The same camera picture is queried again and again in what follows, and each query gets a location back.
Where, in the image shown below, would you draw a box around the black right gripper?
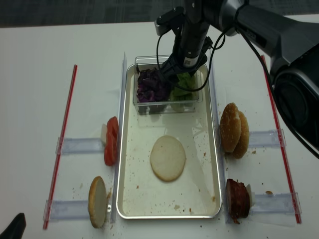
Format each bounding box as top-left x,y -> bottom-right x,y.
160,19 -> 212,83

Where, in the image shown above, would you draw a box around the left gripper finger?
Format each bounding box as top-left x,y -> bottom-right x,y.
0,213 -> 26,239

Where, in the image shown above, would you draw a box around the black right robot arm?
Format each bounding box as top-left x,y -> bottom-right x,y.
155,0 -> 319,147

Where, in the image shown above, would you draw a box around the green lettuce pile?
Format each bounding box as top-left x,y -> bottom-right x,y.
170,71 -> 196,112

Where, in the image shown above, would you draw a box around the rear tomato slice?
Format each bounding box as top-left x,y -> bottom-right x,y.
107,117 -> 119,139

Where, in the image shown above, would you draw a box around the tomato slice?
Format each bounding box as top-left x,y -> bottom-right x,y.
107,117 -> 119,139
104,133 -> 118,166

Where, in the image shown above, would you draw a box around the white tomato pusher block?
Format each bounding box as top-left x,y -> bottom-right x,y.
100,124 -> 107,145

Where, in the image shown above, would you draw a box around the front tomato slice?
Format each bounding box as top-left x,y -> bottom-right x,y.
104,133 -> 118,166

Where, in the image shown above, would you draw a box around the meat patty slices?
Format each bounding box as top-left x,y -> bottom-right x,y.
226,179 -> 250,225

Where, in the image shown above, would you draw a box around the purple cabbage shreds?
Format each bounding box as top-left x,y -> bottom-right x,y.
136,65 -> 171,115

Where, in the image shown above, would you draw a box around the clear plastic container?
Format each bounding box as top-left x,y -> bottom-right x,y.
132,55 -> 203,115

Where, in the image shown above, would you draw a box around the sesame bun top front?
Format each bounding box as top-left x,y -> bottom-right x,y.
219,103 -> 241,153

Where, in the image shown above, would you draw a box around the sesame bun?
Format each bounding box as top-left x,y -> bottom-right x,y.
219,103 -> 241,153
232,112 -> 250,159

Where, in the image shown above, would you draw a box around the bun bottom on tray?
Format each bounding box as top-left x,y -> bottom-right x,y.
150,135 -> 186,182

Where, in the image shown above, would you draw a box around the bun half left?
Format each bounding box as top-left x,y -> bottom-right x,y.
88,176 -> 107,228

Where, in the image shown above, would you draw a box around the metal serving tray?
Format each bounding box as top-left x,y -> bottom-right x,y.
116,66 -> 222,219

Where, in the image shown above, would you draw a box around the right clear long divider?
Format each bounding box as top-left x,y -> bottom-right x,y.
209,60 -> 233,224

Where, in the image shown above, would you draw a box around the clear long divider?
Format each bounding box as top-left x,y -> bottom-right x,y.
110,52 -> 127,224
209,60 -> 233,224

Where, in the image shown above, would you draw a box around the sesame bun top rear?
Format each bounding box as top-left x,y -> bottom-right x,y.
232,112 -> 250,159

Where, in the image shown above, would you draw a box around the right red rod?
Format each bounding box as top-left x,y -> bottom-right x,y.
260,55 -> 302,224

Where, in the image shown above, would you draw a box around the red rod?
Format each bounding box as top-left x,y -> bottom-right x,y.
260,55 -> 302,224
42,65 -> 78,231

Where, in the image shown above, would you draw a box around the left red rod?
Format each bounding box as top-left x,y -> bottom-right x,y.
42,65 -> 78,231

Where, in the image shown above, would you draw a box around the left clear long divider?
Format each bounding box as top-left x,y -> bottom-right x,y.
110,52 -> 127,224

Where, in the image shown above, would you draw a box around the white patty pusher block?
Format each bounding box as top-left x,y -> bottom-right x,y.
246,184 -> 256,207

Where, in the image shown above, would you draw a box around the lower left clear rail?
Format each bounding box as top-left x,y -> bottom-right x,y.
43,200 -> 89,222

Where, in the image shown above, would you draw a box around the clear rail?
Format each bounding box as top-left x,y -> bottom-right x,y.
55,137 -> 104,155
250,193 -> 302,214
43,200 -> 89,222
249,129 -> 286,148

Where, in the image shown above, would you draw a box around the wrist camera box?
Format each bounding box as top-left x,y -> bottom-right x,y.
155,6 -> 184,36

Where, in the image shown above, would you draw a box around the upper left clear rail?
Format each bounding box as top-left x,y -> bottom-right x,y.
55,137 -> 104,155

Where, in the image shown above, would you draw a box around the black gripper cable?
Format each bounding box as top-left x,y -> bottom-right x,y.
156,0 -> 319,159

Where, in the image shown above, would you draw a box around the upper right clear rail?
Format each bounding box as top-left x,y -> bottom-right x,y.
249,129 -> 286,148

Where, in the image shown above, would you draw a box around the lower right clear rail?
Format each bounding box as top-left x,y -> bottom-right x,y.
250,193 -> 302,214

